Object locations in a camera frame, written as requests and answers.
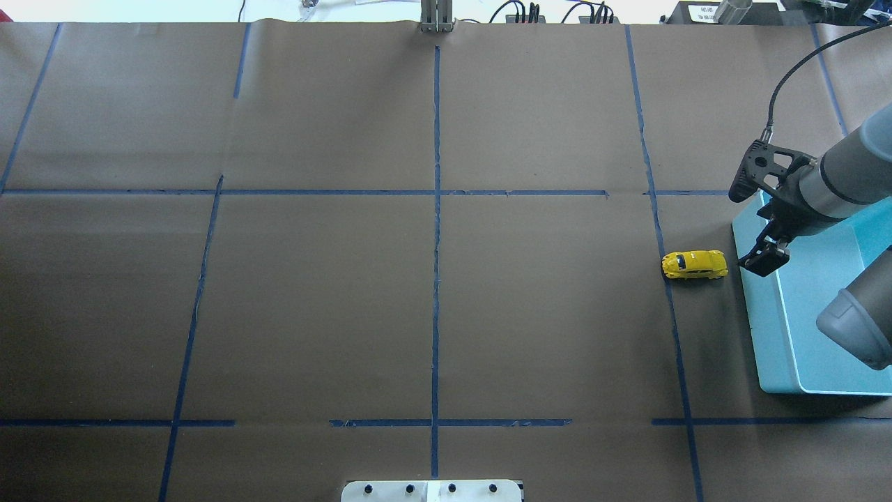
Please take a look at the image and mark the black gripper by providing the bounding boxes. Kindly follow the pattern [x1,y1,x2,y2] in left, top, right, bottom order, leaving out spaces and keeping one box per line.
[739,185,813,277]

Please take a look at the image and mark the yellow beetle toy car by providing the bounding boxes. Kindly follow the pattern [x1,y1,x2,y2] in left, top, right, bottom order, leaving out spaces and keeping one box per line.
[661,249,729,280]

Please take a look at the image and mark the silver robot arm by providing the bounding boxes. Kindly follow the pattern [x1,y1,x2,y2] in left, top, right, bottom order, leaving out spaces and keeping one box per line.
[728,106,891,371]

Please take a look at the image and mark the teal plastic storage bin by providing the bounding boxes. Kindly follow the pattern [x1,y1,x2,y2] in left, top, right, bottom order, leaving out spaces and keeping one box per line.
[740,198,891,396]

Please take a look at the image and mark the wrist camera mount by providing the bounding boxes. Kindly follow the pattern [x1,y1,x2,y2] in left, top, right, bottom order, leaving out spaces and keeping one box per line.
[728,139,817,203]

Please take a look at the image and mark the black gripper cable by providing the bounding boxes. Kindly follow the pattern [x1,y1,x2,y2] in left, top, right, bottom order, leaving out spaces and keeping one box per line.
[764,20,892,144]

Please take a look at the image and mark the white camera pole base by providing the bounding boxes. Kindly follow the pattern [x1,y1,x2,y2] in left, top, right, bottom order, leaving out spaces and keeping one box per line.
[340,479,525,501]

